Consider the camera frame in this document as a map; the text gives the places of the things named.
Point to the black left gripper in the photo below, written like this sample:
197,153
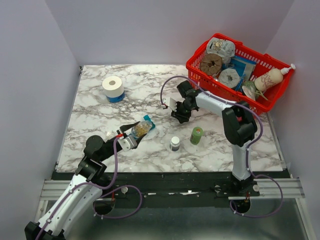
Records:
126,127

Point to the green white plant item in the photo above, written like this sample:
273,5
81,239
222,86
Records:
251,91

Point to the white bottle dark label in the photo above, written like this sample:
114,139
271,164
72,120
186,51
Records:
175,143

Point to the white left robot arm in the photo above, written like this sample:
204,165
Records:
87,185

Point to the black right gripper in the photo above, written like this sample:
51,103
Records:
181,118

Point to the grey paper roll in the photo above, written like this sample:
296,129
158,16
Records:
229,78

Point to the grey cartoon printed pouch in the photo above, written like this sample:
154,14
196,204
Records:
224,48

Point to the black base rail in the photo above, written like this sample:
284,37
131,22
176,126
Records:
173,190

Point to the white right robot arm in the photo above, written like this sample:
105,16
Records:
239,125

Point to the green bottle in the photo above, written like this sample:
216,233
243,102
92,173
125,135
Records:
196,135

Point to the cream pump lotion bottle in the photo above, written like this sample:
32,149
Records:
272,78

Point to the clear jar of yellow pills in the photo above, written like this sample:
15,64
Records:
141,128

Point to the white tape roll blue base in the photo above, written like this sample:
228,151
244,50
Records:
113,89

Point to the red plastic basket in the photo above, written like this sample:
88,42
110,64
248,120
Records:
264,63

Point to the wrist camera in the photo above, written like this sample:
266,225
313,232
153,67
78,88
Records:
169,102
127,143

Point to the aluminium extrusion frame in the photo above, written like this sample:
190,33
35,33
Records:
268,189

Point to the blue packet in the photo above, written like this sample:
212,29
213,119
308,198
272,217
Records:
243,66

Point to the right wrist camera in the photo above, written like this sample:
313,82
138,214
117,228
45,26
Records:
169,102

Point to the teal weekly pill organizer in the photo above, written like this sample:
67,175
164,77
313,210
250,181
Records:
146,117

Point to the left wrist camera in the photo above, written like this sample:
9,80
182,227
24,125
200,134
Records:
127,143

